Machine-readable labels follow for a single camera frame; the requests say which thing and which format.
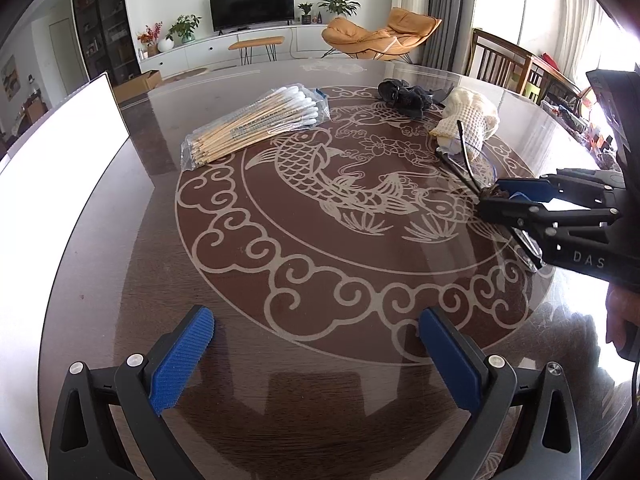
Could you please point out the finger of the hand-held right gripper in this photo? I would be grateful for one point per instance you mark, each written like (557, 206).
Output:
(525, 215)
(530, 189)

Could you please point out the orange lounge chair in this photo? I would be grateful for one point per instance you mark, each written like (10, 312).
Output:
(370, 35)

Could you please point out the white television cabinet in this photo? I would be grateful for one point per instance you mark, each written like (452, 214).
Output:
(200, 50)

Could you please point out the small potted plant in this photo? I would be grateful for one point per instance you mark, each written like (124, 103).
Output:
(305, 14)

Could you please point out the flat screen television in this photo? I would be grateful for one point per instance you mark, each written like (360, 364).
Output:
(250, 6)

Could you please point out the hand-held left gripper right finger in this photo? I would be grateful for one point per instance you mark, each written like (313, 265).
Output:
(447, 360)

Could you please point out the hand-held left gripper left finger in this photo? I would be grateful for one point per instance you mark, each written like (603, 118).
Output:
(182, 360)

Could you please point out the green potted plant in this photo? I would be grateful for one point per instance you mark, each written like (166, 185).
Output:
(184, 27)

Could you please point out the cardboard box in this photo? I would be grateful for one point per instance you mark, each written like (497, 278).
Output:
(137, 85)

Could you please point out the person's right hand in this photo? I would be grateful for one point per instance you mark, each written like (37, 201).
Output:
(620, 315)

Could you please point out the wooden armchair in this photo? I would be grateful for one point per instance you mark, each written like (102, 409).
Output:
(555, 80)

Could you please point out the dark glass display cabinet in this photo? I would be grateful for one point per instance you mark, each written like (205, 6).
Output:
(102, 20)

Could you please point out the framed wall painting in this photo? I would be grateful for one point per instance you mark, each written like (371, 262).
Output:
(11, 75)

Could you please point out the pack of cotton swabs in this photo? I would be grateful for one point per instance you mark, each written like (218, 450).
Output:
(250, 127)

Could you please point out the large leafy potted plant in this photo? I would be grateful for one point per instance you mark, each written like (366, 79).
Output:
(339, 5)

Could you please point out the wooden chair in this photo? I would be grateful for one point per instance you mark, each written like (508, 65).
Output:
(492, 62)

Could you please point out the cream knitted glove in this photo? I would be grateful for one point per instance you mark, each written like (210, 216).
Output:
(470, 112)

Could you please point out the clear glasses with black temples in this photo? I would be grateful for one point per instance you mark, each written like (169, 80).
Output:
(464, 152)

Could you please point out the black fabric item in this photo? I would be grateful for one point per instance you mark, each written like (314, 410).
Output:
(405, 97)

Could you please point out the orange bench with metal legs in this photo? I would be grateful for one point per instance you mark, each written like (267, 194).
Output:
(256, 41)

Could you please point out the grey curtain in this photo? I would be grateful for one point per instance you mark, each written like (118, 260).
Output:
(452, 10)

